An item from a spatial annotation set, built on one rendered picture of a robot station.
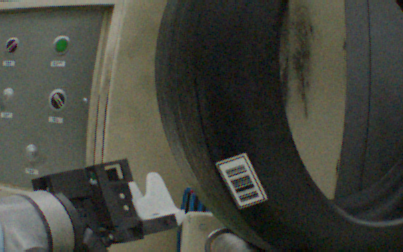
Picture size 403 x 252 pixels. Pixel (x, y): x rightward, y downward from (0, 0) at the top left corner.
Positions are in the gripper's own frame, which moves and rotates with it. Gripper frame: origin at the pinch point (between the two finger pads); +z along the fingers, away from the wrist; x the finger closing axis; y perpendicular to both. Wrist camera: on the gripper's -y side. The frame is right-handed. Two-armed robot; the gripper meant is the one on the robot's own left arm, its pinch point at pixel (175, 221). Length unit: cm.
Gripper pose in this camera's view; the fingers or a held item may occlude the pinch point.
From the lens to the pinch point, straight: 117.8
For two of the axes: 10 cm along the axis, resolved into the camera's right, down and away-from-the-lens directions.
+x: -7.7, 2.3, 5.9
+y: -2.6, -9.7, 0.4
